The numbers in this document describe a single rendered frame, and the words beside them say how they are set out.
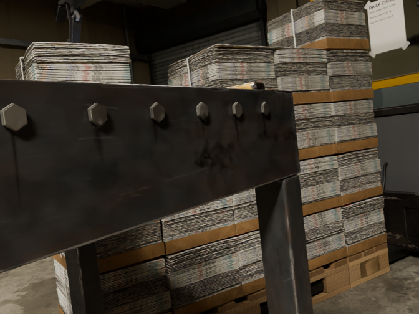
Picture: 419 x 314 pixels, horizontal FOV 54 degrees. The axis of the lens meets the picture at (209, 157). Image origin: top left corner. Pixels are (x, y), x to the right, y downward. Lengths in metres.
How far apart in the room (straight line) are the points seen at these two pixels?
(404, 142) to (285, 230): 1.96
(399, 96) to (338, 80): 6.01
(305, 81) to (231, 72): 0.37
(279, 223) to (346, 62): 1.45
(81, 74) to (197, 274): 0.76
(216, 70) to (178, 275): 0.73
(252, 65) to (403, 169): 1.24
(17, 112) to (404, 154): 2.34
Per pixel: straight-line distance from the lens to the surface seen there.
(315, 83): 1.81
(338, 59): 1.94
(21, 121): 0.29
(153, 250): 1.36
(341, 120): 1.91
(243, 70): 1.57
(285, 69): 1.71
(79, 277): 0.95
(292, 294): 0.61
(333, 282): 1.92
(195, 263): 1.45
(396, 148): 2.53
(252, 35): 9.05
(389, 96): 7.94
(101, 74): 1.31
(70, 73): 1.28
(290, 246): 0.58
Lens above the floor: 0.75
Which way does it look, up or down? 3 degrees down
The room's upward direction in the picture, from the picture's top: 7 degrees counter-clockwise
